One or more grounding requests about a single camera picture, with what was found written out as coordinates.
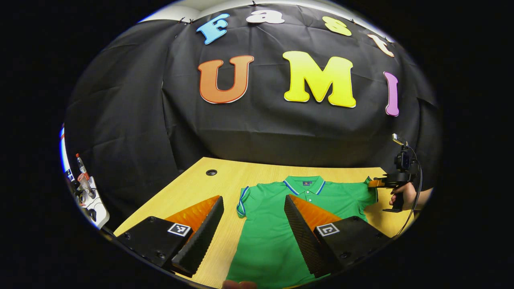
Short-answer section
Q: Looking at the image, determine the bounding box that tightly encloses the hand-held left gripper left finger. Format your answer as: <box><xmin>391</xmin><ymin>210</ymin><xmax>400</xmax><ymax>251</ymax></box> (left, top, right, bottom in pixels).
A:
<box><xmin>114</xmin><ymin>195</ymin><xmax>224</xmax><ymax>278</ymax></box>

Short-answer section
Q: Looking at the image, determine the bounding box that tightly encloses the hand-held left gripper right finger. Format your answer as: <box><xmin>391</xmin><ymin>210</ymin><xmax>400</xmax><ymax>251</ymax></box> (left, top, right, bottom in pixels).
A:
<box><xmin>284</xmin><ymin>194</ymin><xmax>393</xmax><ymax>279</ymax></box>

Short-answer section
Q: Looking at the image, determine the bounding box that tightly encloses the green polo shirt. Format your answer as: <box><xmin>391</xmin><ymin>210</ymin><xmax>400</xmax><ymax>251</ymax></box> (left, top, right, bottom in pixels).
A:
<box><xmin>225</xmin><ymin>175</ymin><xmax>379</xmax><ymax>289</ymax></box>

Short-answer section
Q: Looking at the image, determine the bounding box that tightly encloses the white side table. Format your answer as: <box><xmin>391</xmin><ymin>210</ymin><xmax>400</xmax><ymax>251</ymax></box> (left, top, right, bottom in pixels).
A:
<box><xmin>65</xmin><ymin>169</ymin><xmax>110</xmax><ymax>230</ymax></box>

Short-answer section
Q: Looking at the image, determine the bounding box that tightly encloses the black backdrop cloth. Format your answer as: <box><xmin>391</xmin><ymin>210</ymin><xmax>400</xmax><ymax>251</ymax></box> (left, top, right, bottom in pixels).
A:
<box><xmin>64</xmin><ymin>2</ymin><xmax>442</xmax><ymax>229</ymax></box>

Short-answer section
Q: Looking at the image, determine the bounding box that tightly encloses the clear bottle red cap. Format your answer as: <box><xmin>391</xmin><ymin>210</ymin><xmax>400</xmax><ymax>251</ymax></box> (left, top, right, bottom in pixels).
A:
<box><xmin>75</xmin><ymin>153</ymin><xmax>96</xmax><ymax>198</ymax></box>

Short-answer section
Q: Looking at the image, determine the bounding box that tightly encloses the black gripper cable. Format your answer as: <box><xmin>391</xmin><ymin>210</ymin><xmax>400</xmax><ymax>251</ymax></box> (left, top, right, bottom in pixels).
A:
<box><xmin>396</xmin><ymin>147</ymin><xmax>423</xmax><ymax>238</ymax></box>

